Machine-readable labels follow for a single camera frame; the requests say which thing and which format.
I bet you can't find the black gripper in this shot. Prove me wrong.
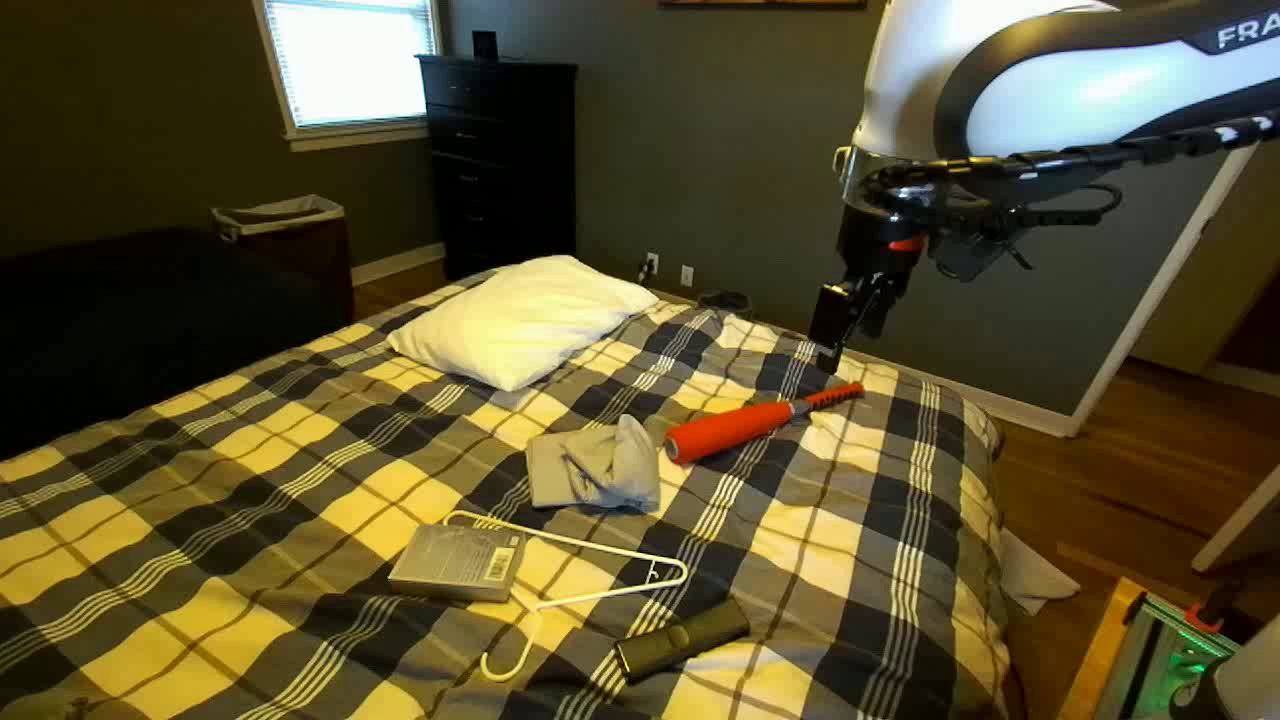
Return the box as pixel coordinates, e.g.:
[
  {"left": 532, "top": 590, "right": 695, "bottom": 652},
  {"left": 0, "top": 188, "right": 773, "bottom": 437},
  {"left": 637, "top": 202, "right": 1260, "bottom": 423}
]
[{"left": 805, "top": 276, "right": 896, "bottom": 379}]

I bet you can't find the orange toy bat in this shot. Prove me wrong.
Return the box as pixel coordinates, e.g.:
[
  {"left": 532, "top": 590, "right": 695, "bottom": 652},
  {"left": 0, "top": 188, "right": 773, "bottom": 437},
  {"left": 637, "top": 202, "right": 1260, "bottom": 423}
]
[{"left": 661, "top": 379, "right": 868, "bottom": 467}]

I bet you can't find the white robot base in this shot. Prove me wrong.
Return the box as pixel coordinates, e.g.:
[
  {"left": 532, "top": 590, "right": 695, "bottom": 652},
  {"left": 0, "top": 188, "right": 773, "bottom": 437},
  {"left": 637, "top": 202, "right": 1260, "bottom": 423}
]
[{"left": 1214, "top": 646, "right": 1280, "bottom": 720}]

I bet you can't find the grey folded cloth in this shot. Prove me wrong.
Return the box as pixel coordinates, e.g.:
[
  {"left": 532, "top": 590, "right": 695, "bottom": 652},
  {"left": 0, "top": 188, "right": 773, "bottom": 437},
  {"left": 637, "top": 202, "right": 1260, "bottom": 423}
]
[{"left": 522, "top": 413, "right": 669, "bottom": 521}]

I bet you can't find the white plastic clothes hanger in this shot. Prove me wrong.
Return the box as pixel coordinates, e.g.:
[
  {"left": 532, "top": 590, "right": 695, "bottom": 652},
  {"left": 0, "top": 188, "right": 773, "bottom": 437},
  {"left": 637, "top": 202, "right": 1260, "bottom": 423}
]
[{"left": 444, "top": 508, "right": 695, "bottom": 686}]

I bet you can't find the white cloth beside bed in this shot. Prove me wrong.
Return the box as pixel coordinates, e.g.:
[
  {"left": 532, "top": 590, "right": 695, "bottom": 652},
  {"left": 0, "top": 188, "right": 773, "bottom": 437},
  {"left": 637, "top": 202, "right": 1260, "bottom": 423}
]
[{"left": 996, "top": 526, "right": 1084, "bottom": 619}]

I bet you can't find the large white leaning board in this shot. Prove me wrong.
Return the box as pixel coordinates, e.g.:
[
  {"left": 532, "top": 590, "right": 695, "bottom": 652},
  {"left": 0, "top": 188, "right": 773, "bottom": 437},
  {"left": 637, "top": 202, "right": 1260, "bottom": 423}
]
[{"left": 853, "top": 140, "right": 1265, "bottom": 445}]

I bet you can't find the white pillow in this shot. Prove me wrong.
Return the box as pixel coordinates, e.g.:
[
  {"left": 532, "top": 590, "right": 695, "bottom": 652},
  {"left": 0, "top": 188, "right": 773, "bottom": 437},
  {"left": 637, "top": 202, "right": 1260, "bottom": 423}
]
[{"left": 384, "top": 252, "right": 669, "bottom": 395}]

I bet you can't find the dark cylindrical flashlight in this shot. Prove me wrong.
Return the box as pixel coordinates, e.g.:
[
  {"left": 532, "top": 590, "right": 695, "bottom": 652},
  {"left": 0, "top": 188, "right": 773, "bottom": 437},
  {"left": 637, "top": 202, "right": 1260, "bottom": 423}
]
[{"left": 613, "top": 596, "right": 756, "bottom": 683}]

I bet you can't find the black tall dresser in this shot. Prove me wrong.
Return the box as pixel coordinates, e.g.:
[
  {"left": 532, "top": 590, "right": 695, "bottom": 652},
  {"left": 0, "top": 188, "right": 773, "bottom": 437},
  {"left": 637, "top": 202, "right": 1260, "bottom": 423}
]
[{"left": 415, "top": 50, "right": 586, "bottom": 285}]

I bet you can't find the brown laundry hamper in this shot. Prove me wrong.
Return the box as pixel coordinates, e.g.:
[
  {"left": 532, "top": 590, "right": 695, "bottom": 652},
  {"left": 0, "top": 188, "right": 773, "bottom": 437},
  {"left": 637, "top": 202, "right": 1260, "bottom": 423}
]
[{"left": 210, "top": 191, "right": 359, "bottom": 325}]

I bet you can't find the yellow grey plaid bedspread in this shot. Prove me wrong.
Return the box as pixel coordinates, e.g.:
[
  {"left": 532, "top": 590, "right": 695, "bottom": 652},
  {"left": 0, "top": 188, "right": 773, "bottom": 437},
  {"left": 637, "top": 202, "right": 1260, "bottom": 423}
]
[{"left": 0, "top": 262, "right": 1022, "bottom": 720}]

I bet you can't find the white slanted post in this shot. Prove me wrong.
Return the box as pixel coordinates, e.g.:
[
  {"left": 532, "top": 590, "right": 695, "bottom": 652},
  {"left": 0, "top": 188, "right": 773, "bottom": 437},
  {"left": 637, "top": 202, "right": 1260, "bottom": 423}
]
[{"left": 1188, "top": 456, "right": 1280, "bottom": 579}]

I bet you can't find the green metal frame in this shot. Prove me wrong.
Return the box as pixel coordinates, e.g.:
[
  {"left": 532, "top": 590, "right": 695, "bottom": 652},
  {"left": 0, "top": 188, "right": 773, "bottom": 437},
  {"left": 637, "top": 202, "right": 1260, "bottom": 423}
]
[{"left": 1094, "top": 574, "right": 1243, "bottom": 720}]

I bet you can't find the bright window with white frame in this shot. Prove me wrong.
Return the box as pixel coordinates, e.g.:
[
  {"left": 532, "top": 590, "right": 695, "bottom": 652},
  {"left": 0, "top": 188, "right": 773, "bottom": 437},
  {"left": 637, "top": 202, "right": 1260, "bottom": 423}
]
[{"left": 247, "top": 0, "right": 450, "bottom": 151}]

